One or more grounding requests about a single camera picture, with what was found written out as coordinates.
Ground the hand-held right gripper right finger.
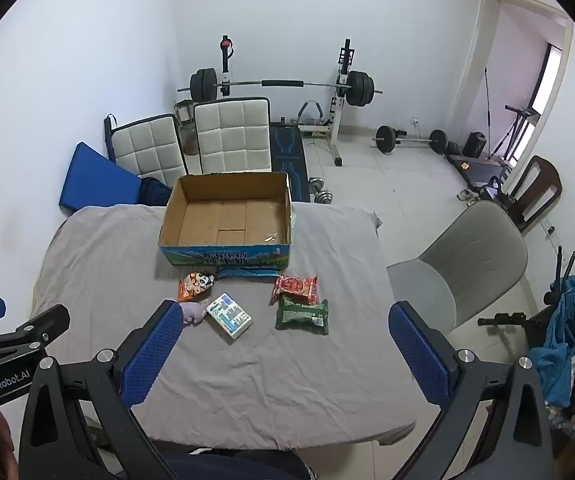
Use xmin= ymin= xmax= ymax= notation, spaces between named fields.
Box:
xmin=388 ymin=301 xmax=555 ymax=480

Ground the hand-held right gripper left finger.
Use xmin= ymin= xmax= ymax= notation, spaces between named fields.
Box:
xmin=18 ymin=300 xmax=186 ymax=480

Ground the purple plush toy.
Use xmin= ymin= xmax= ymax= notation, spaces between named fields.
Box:
xmin=180 ymin=300 xmax=211 ymax=325

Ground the orange snack packet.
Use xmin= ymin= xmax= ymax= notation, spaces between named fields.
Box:
xmin=178 ymin=271 xmax=217 ymax=303

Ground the white and green carton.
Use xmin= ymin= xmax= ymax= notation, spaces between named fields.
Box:
xmin=205 ymin=292 xmax=254 ymax=340

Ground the green snack packet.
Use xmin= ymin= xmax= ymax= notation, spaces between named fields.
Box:
xmin=275 ymin=296 xmax=329 ymax=336

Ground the red snack packet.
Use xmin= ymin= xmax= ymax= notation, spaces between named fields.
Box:
xmin=270 ymin=275 xmax=319 ymax=307

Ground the printed cardboard box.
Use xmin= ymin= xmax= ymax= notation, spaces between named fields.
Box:
xmin=158 ymin=171 xmax=294 ymax=278

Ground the grey shell chair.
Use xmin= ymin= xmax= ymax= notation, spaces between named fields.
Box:
xmin=386 ymin=201 xmax=529 ymax=348

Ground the grey tablecloth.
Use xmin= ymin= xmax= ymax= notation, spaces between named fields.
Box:
xmin=30 ymin=204 xmax=417 ymax=451

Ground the blue jacket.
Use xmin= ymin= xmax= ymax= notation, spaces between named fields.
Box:
xmin=527 ymin=275 xmax=575 ymax=408

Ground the blue foam mat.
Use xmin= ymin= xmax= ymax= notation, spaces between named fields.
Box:
xmin=59 ymin=141 xmax=144 ymax=211

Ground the dark blue patterned cloth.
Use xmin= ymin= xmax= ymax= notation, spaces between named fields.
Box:
xmin=138 ymin=177 xmax=173 ymax=207

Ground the black antenna device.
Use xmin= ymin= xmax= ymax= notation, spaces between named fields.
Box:
xmin=542 ymin=245 xmax=575 ymax=307

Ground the chrome dumbbell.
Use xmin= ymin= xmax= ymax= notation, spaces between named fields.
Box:
xmin=309 ymin=176 xmax=335 ymax=206

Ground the white padded chair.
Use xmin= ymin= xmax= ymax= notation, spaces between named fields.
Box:
xmin=192 ymin=97 xmax=273 ymax=176
xmin=104 ymin=114 xmax=189 ymax=189

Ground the brown wooden chair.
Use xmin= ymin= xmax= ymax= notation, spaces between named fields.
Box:
xmin=499 ymin=155 xmax=563 ymax=234

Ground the black speaker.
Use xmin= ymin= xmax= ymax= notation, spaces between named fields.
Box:
xmin=462 ymin=131 xmax=487 ymax=159

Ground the short barbell with black plates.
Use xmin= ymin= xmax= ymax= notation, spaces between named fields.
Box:
xmin=373 ymin=125 xmax=449 ymax=156

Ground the black and blue exercise mat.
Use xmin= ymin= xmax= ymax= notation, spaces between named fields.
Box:
xmin=269 ymin=122 xmax=311 ymax=204

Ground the black tripod stand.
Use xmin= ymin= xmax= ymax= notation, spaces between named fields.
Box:
xmin=490 ymin=104 xmax=539 ymax=162

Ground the white barbell rack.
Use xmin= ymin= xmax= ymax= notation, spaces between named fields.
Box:
xmin=218 ymin=35 xmax=357 ymax=167

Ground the long barbell with black plates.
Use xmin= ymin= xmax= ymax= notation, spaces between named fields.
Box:
xmin=178 ymin=67 xmax=383 ymax=109

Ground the window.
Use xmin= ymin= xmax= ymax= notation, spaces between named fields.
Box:
xmin=527 ymin=42 xmax=564 ymax=117

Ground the black handle bar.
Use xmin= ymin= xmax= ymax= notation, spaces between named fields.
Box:
xmin=477 ymin=312 xmax=534 ymax=329

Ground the grey exercise handle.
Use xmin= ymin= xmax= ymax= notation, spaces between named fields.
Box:
xmin=295 ymin=100 xmax=328 ymax=128

